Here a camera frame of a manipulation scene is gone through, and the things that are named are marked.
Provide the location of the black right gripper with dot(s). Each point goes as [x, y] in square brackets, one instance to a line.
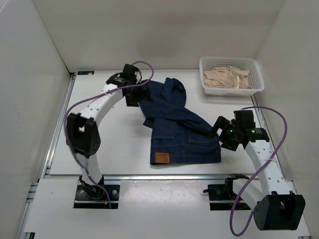
[224, 124]

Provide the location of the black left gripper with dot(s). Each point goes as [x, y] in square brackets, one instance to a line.
[144, 96]

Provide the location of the dark blue denim trousers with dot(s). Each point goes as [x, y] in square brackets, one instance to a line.
[179, 136]

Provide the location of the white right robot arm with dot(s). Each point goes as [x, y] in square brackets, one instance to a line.
[274, 205]

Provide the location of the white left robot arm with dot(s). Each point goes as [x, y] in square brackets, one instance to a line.
[81, 126]

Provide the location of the beige trousers in basket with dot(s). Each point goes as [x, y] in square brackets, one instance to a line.
[227, 77]

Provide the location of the white plastic mesh basket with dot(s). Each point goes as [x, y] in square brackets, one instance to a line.
[255, 77]

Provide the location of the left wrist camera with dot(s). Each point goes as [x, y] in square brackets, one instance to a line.
[130, 73]

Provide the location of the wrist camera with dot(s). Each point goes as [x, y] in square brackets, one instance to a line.
[244, 119]
[130, 73]

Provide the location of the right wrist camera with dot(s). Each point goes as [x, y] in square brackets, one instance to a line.
[244, 119]

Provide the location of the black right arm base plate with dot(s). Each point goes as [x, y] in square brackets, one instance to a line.
[220, 199]

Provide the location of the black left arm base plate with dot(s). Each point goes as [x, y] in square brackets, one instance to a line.
[84, 200]

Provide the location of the aluminium front rail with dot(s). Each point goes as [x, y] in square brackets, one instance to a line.
[117, 177]

